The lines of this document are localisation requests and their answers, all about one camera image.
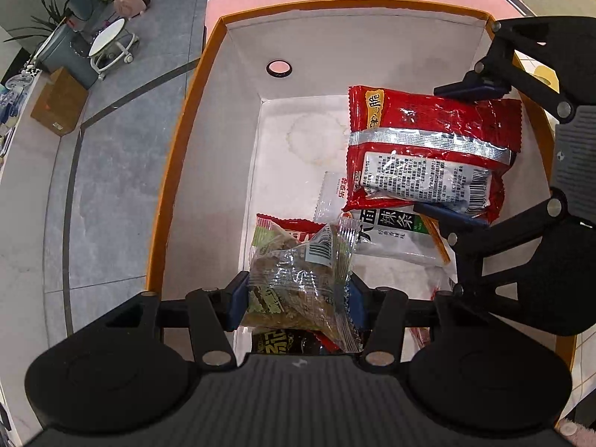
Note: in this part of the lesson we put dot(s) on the brown cardboard box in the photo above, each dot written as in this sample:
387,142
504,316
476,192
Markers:
58,105

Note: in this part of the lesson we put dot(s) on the grey trash bin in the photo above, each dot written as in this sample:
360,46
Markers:
65,58

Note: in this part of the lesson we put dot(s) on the pink fluffy blanket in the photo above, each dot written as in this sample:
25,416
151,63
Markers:
572,434

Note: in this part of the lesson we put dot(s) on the red packet of orange sticks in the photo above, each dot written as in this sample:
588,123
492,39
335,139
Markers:
327,341

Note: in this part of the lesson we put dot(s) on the red packet with white label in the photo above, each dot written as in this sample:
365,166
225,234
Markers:
419,125

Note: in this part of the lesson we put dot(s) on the white and green snack packet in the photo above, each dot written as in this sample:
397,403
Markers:
396,238

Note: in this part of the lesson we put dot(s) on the orange cardboard box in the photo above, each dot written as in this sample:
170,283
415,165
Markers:
223,125

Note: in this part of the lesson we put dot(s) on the blue and white porcelain dish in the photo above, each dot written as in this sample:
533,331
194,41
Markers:
14,86

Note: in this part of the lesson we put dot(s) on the pink space heater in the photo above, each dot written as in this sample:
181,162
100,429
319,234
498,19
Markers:
132,0

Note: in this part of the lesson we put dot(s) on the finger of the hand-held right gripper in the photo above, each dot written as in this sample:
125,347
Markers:
475,88
447,214

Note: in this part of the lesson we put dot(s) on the black and yellow snack packet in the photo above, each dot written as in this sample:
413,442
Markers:
279,342

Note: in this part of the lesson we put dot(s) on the white round stool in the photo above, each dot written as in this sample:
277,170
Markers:
109,39

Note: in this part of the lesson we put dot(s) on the clear packet with green label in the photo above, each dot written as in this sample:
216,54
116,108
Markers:
298,288

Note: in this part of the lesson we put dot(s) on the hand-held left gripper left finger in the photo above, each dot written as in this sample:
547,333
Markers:
237,299

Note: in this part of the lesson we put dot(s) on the small clear snack packet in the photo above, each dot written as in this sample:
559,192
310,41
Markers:
333,191

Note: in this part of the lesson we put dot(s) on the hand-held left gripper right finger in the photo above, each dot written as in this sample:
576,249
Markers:
356,302

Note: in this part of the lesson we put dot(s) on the red packet with clear window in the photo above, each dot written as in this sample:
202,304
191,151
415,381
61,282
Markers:
291,226

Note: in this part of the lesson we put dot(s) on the long-leaf potted plant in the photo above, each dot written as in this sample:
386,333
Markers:
46,14

